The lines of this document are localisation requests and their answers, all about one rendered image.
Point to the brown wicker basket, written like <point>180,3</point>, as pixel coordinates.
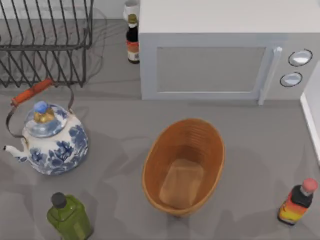
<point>185,165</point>

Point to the dark sauce bottle gold cap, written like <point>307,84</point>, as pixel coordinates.
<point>132,42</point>

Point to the pale microwave oven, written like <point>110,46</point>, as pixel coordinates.
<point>200,45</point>

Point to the blue and white teapot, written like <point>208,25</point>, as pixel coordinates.
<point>57,145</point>

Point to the white cup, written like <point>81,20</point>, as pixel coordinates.
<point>131,8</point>

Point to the green bottle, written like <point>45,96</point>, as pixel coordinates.
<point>68,217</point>

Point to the small microwave knob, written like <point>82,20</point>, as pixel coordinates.
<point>291,79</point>

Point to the large microwave knob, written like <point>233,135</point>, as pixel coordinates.
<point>300,57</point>

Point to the dark bottle pink cap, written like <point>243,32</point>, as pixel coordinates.
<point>297,202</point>

